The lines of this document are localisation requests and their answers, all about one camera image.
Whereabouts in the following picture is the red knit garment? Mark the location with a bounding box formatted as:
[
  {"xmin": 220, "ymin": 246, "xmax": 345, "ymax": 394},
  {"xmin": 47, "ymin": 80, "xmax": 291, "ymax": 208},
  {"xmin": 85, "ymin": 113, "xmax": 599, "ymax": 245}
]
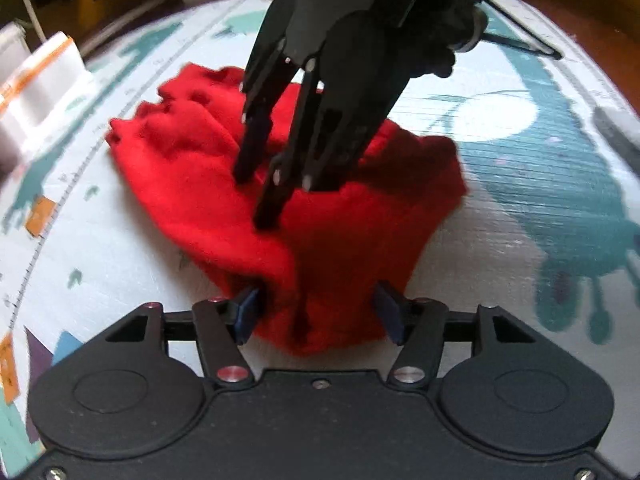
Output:
[{"xmin": 106, "ymin": 64, "xmax": 466, "ymax": 356}]

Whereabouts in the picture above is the white storage box orange zipper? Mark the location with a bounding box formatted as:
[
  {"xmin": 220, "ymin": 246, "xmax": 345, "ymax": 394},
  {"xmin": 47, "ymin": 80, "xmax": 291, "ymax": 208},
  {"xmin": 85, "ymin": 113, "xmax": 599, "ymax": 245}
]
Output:
[{"xmin": 1, "ymin": 23, "xmax": 98, "ymax": 178}]

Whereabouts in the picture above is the colourful cartoon play mat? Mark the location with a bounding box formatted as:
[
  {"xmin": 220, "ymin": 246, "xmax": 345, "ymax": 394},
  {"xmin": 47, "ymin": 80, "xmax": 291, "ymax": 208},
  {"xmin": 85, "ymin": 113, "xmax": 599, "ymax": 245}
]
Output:
[{"xmin": 1, "ymin": 0, "xmax": 639, "ymax": 477}]

